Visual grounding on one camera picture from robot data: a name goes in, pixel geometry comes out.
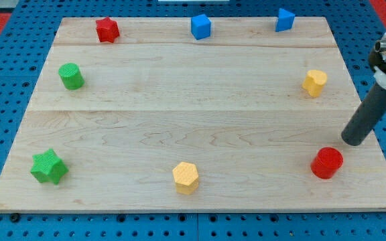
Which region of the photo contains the blue cube block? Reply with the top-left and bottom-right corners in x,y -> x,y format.
190,14 -> 212,40

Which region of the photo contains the blue triangle block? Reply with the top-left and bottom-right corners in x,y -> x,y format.
275,8 -> 296,32

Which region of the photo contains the wooden board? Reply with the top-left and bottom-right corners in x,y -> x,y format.
0,17 -> 386,214

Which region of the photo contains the yellow hexagon block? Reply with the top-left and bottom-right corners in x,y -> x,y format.
172,162 -> 199,195

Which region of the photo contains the red star block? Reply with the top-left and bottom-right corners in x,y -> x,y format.
95,17 -> 120,43

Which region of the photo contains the yellow heart block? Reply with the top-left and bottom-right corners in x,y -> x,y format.
302,70 -> 328,98

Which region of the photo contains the green cylinder block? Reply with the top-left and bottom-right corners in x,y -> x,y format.
58,63 -> 84,90

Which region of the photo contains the red cylinder block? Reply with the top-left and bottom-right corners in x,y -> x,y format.
310,147 -> 344,179

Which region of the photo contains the green star block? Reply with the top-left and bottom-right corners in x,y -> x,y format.
30,149 -> 69,185

